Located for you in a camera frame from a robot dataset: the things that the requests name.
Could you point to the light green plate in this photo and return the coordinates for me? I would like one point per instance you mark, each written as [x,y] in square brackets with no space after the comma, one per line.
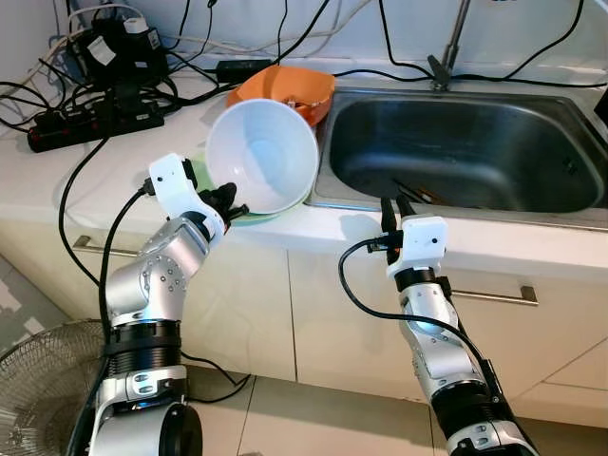
[275,218]

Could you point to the white bowl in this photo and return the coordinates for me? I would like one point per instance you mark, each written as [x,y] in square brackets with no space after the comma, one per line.
[266,152]

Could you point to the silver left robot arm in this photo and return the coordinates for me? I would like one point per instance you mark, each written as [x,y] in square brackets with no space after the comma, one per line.
[157,275]

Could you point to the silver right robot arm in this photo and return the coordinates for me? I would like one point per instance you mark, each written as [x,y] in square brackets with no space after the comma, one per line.
[437,342]

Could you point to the white kitchen base cabinet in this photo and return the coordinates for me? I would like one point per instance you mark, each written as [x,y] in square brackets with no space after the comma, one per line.
[323,323]

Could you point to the stainless steel sink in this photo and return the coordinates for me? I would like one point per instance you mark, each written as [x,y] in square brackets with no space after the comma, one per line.
[475,142]

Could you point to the small spoon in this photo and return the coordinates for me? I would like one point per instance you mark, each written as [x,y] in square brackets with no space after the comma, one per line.
[302,102]

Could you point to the orange plastic bowl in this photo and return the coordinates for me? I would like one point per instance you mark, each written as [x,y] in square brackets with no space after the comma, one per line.
[275,84]

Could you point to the small black adapter brick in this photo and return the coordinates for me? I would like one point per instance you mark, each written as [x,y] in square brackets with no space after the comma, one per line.
[243,69]

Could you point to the metal faucet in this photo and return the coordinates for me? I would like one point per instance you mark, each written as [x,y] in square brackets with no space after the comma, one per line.
[442,71]

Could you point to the black power strip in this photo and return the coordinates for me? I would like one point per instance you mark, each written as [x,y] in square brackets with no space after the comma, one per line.
[90,128]

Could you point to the black charger with labels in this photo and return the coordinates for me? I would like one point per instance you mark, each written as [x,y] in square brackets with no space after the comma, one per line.
[122,57]

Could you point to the grey floor fan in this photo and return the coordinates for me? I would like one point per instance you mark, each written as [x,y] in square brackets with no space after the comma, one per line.
[43,389]

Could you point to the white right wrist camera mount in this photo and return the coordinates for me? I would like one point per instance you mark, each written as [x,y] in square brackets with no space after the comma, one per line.
[418,242]

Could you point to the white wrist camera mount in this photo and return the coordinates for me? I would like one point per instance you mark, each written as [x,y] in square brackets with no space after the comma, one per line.
[418,242]
[176,185]

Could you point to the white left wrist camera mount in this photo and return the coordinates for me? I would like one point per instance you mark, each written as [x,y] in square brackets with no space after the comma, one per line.
[176,185]

